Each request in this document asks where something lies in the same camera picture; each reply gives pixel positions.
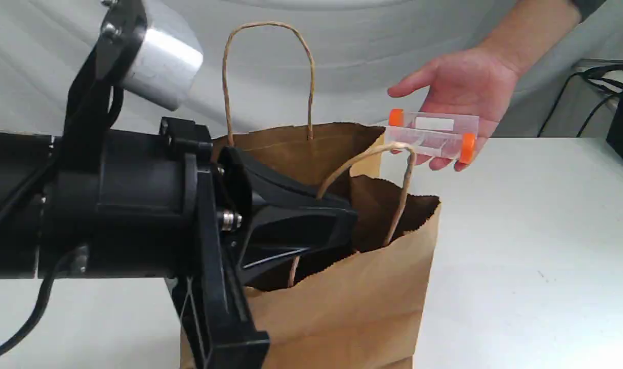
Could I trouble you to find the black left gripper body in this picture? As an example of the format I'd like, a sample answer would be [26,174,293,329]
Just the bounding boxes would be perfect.
[38,117,243,278]

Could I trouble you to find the brown paper bag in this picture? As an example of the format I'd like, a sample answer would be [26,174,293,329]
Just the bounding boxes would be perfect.
[211,23,441,368]

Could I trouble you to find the clear box with orange caps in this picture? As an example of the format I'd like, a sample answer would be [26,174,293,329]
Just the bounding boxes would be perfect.
[384,109,479,164]

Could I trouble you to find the person's forearm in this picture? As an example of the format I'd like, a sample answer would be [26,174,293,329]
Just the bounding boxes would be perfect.
[477,1,582,79]

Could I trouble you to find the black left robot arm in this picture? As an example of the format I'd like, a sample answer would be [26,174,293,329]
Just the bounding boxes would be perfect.
[0,117,358,368]

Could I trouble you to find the person's bare hand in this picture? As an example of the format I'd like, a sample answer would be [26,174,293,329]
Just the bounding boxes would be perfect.
[387,47,520,157]

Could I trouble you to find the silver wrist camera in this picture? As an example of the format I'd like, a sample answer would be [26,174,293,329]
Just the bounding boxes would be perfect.
[95,1,203,111]

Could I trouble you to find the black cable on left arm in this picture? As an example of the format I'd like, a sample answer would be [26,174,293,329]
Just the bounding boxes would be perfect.
[0,245,81,365]

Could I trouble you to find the black cables at right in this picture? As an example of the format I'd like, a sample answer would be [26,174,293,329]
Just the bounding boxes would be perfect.
[537,63,623,138]

